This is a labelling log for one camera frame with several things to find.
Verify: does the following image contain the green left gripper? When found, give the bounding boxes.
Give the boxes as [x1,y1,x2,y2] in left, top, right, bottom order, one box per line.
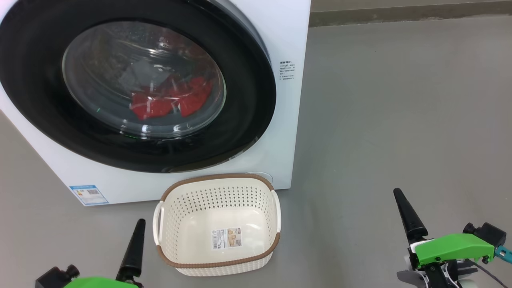
[64,219,146,288]

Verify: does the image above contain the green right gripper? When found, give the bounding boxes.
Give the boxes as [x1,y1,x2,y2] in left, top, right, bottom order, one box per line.
[394,188,496,288]

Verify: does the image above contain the red garment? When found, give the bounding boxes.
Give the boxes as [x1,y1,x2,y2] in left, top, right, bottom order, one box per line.
[120,60,215,121]

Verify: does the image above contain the black-rimmed glass washer door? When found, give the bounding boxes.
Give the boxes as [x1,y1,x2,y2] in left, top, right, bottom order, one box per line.
[0,0,277,173]

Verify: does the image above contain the cream perforated laundry basket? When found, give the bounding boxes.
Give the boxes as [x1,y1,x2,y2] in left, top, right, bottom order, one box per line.
[152,173,282,277]

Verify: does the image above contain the white front-load washing machine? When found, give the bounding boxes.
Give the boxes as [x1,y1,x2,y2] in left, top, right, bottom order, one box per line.
[0,0,312,206]

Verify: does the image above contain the blue energy label sticker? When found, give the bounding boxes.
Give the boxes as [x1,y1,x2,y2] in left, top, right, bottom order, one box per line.
[69,184,109,206]

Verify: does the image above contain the round drain filter cover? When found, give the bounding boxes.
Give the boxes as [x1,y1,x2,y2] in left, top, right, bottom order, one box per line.
[244,172,274,185]

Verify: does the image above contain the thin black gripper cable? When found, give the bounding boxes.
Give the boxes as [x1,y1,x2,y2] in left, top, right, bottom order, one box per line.
[464,259,509,288]

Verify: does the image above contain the teal camera cable connector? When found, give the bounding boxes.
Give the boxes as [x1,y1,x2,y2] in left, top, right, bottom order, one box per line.
[494,246,512,264]

